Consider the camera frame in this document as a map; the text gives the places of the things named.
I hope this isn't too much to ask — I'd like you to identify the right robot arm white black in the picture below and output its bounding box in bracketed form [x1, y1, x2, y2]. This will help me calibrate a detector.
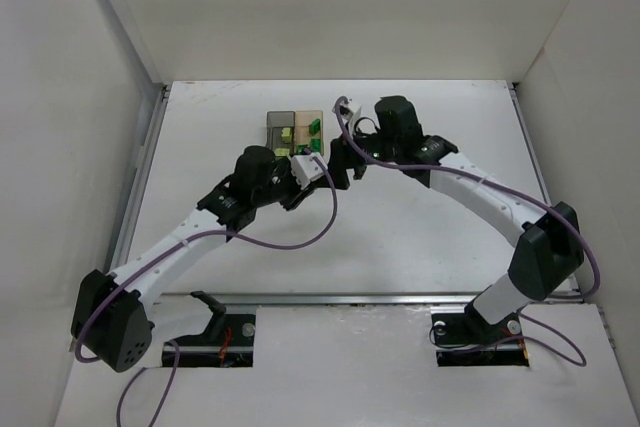
[333, 96, 586, 346]

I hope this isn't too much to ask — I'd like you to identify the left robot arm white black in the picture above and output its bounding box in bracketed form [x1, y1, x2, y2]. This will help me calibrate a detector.
[71, 146, 330, 372]

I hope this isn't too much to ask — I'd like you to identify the green 2x4 lego in container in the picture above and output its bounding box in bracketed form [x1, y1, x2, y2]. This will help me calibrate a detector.
[296, 138, 323, 154]

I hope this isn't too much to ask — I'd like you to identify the amber plastic container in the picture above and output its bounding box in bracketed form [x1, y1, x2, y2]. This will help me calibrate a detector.
[293, 110, 324, 155]

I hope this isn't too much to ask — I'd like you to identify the smoky grey plastic container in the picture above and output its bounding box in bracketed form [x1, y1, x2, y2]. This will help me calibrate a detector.
[266, 111, 295, 156]

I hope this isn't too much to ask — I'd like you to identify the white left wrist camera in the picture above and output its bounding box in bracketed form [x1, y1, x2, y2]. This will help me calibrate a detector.
[290, 152, 327, 189]

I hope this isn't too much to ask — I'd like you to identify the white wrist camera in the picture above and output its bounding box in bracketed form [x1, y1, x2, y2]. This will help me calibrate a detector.
[290, 152, 327, 189]
[332, 96, 362, 136]

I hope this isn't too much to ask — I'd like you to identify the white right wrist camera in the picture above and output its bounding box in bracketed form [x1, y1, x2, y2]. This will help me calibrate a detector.
[332, 96, 362, 136]

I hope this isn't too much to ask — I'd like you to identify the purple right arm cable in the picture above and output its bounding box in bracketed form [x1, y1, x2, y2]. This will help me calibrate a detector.
[333, 95, 603, 366]

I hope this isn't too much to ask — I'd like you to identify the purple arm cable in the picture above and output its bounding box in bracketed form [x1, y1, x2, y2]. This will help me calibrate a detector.
[333, 95, 603, 366]
[73, 149, 339, 427]

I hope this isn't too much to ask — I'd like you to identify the front aluminium rail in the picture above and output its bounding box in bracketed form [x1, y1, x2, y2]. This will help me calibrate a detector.
[164, 289, 584, 308]

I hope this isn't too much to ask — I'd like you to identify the aluminium frame rail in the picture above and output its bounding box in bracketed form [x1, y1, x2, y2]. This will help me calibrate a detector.
[101, 84, 171, 273]

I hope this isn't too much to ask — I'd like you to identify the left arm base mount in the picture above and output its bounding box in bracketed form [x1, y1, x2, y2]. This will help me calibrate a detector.
[174, 291, 257, 369]

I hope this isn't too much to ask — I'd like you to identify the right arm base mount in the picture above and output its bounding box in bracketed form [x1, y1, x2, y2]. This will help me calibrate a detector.
[429, 312, 529, 368]

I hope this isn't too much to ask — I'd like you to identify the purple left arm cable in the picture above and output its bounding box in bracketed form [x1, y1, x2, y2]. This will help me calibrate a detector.
[73, 149, 339, 427]

